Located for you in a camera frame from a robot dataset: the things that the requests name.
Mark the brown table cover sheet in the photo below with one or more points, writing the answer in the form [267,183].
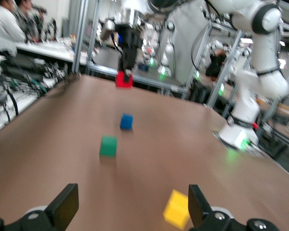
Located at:
[62,156]

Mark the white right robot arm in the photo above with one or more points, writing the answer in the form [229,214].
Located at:
[245,113]

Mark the yellow wooden block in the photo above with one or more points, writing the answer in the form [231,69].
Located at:
[177,211]

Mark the person in patterned jacket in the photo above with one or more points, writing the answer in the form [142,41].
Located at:
[29,19]

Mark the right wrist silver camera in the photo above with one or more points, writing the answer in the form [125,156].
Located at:
[108,27]

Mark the black bag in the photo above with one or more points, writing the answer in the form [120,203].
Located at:
[21,66]

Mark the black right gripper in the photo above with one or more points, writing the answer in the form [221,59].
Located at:
[130,39]

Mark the red wooden block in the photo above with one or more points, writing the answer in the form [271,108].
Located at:
[121,81]

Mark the person in black clothes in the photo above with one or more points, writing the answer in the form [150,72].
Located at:
[215,65]

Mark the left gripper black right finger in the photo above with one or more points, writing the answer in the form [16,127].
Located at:
[200,207]

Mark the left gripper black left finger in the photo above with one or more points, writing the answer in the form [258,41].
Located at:
[65,204]

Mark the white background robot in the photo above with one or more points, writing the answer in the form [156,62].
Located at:
[167,48]

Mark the green wooden block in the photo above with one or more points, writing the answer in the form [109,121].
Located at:
[108,147]

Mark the person in white shirt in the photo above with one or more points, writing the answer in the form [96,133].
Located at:
[6,29]

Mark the grey fabric cover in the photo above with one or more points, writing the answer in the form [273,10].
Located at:
[185,48]

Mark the aluminium frame post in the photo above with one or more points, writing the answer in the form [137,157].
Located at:
[79,36]

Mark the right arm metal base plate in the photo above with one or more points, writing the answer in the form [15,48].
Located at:
[221,139]

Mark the blue wooden block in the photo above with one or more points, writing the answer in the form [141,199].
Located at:
[126,122]

